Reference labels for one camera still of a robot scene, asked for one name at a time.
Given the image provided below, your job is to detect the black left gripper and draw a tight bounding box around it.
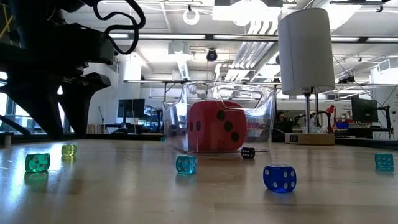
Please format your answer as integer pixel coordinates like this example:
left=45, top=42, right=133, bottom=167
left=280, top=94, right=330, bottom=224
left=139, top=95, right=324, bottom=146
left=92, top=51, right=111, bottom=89
left=0, top=21, right=111, bottom=139

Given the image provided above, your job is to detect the small yellow translucent die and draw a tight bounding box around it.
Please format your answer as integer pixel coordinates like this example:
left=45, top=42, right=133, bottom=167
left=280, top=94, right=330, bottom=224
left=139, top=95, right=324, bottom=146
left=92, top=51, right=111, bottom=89
left=61, top=144, right=78, bottom=157

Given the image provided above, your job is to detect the small green translucent die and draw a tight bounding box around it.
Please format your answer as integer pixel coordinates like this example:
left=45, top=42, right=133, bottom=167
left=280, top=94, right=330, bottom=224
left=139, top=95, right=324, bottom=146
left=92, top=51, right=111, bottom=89
left=24, top=153, right=51, bottom=173

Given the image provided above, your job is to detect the large red foam die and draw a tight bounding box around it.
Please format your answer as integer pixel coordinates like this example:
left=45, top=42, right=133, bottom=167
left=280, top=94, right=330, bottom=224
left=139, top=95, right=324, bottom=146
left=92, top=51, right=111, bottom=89
left=186, top=100, right=248, bottom=153

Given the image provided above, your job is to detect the small black die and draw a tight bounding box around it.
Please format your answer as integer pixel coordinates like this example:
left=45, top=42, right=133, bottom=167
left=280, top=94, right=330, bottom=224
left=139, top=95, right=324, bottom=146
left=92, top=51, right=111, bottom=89
left=241, top=147, right=256, bottom=159

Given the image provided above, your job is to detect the small blue translucent die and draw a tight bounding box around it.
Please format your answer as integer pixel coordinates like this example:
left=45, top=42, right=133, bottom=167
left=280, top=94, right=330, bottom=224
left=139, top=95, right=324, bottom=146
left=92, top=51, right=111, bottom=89
left=262, top=164, right=297, bottom=194

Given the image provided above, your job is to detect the black computer monitor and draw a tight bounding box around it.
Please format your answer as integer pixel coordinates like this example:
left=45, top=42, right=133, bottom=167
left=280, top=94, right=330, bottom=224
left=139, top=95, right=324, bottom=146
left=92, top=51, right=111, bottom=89
left=117, top=98, right=146, bottom=118
left=351, top=96, right=379, bottom=124

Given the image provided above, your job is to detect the clear plastic bin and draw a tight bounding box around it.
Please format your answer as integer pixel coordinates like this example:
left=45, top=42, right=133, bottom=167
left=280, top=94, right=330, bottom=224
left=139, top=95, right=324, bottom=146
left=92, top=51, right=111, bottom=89
left=162, top=80, right=277, bottom=155

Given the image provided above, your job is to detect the person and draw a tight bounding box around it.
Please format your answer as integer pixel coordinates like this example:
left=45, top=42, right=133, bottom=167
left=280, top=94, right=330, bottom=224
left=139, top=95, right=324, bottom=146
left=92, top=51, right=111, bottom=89
left=275, top=111, right=294, bottom=134

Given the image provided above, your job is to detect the white shade wooden base lamp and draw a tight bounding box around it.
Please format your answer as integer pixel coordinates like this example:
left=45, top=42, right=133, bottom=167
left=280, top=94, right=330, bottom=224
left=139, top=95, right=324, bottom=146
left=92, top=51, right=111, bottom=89
left=277, top=7, right=336, bottom=146

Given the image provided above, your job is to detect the red desk lamp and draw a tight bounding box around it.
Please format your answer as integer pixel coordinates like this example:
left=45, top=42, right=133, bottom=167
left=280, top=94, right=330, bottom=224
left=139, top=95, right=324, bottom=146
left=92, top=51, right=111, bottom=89
left=322, top=105, right=336, bottom=133

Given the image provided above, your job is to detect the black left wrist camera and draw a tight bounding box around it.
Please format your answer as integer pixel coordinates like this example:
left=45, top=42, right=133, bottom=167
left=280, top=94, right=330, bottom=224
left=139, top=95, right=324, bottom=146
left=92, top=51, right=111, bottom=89
left=79, top=36, right=116, bottom=65

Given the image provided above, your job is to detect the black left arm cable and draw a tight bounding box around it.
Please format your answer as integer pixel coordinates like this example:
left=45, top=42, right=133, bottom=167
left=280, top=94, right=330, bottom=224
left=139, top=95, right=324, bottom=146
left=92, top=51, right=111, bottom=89
left=92, top=0, right=147, bottom=55

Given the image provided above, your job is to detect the white ring light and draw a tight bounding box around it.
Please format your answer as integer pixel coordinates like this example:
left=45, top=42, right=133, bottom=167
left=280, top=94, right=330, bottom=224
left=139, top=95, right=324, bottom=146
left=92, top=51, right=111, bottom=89
left=182, top=7, right=200, bottom=26

